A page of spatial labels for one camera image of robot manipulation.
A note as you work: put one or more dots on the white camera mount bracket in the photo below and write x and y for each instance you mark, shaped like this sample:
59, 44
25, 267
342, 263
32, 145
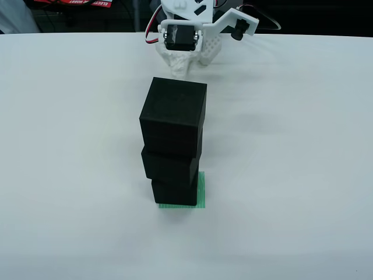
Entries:
230, 20

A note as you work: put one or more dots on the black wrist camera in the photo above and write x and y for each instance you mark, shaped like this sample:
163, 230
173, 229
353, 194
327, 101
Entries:
240, 29

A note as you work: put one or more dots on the pale plastic cover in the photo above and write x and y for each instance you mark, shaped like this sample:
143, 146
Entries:
14, 16

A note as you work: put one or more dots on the red printed package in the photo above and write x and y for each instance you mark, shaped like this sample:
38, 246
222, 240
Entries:
87, 3

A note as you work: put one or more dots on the black cube with scuff mark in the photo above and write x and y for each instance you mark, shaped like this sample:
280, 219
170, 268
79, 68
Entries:
175, 194

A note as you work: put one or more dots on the white perforated block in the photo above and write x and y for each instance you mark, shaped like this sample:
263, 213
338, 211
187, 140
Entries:
211, 49

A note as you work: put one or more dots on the green striped square marker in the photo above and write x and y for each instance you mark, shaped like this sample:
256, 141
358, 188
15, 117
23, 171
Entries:
201, 192

